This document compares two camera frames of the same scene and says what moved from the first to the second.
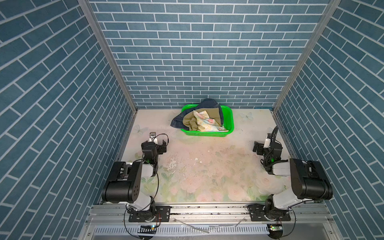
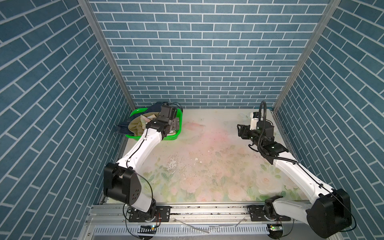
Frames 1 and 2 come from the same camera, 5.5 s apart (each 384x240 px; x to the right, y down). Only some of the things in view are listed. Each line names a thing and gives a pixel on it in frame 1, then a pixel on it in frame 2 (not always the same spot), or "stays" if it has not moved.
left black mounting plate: (155, 214) stays
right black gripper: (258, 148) → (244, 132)
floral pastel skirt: (206, 124) → (144, 119)
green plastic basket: (228, 122) → (168, 137)
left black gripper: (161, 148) → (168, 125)
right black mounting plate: (258, 212) stays
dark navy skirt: (207, 103) → (123, 128)
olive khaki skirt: (190, 119) → (135, 125)
